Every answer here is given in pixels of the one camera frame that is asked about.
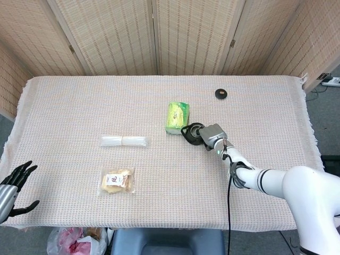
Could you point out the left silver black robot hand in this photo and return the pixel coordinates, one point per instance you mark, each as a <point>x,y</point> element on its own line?
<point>5,196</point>

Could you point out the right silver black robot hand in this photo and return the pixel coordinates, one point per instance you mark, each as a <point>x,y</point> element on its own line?
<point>212,134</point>

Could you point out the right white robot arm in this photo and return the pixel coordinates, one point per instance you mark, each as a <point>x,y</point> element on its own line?
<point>305,180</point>

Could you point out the black teapot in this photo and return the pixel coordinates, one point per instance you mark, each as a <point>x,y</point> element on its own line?
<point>192,139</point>

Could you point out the black teapot lid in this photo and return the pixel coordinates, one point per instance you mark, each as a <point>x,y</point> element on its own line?
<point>221,95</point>

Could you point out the plastic bag with red contents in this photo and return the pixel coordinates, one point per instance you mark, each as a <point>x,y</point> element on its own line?
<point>69,241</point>

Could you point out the snack packet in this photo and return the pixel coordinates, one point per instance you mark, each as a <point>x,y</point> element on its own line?
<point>117,182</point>

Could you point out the pale woven tablecloth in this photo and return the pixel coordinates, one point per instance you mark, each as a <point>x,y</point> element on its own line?
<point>79,106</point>

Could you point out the blue chair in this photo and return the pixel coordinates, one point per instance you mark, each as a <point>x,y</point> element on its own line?
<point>164,241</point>

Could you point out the black box on floor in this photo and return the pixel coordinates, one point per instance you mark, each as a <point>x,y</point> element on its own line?
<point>330,160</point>

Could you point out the white power strip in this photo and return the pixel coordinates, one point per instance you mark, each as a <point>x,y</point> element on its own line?
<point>332,81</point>

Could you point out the woven bamboo folding screen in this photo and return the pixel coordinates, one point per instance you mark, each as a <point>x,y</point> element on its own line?
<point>119,34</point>

